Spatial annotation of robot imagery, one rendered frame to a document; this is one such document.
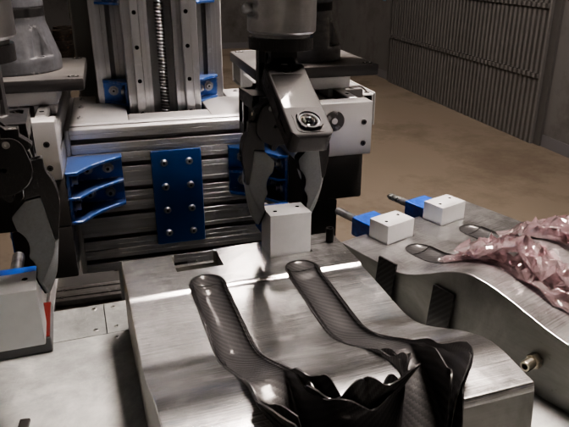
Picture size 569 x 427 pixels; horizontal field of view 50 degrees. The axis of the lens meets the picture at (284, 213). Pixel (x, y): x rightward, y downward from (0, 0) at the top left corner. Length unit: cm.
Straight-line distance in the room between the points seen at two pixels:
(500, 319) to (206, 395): 35
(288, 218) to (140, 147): 45
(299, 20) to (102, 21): 65
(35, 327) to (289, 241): 30
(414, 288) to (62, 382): 41
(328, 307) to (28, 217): 30
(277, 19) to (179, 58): 55
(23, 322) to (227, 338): 18
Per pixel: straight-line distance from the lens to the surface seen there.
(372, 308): 64
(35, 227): 55
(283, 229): 71
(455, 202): 93
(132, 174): 111
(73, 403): 68
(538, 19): 461
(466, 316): 72
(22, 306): 56
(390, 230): 83
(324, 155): 72
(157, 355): 58
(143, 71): 118
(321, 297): 66
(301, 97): 65
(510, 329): 69
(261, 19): 67
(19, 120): 55
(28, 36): 108
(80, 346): 76
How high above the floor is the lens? 121
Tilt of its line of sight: 23 degrees down
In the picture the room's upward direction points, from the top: straight up
